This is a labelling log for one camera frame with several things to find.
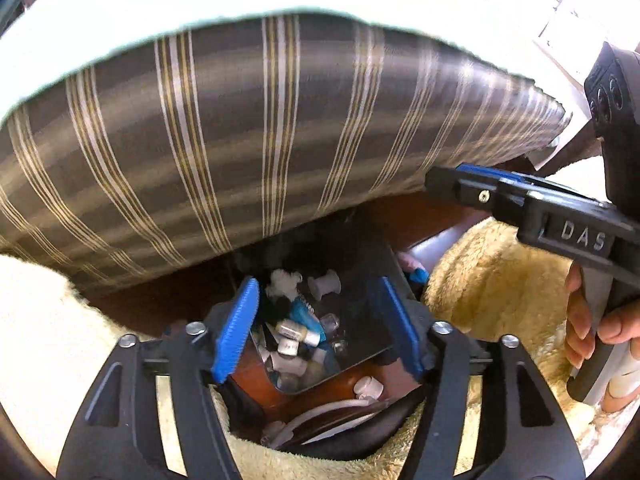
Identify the person's right hand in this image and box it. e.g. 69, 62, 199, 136
564, 261, 640, 377

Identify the yellow fluffy rug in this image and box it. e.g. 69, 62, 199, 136
0, 254, 431, 480
420, 216, 608, 480

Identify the white spool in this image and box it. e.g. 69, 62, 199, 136
307, 269, 344, 297

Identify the white cable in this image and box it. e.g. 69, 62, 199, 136
260, 394, 382, 449

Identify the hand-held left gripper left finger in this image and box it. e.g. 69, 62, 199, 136
55, 277, 262, 480

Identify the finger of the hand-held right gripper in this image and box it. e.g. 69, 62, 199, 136
457, 161, 602, 202
424, 164, 532, 224

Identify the white plug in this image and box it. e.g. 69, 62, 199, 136
352, 377, 384, 401

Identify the window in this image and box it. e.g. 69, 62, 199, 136
482, 0, 640, 55

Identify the plaid mattress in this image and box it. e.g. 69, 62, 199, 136
0, 12, 574, 293

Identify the black bag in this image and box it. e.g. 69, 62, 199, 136
295, 394, 422, 447

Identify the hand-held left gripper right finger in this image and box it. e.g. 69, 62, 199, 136
366, 276, 587, 480

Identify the white bottle yellow label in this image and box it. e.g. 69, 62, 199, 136
277, 319, 322, 346

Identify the black tray of small parts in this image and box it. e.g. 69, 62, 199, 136
224, 239, 417, 397

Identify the blue wipes packet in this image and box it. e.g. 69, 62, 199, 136
289, 297, 319, 322

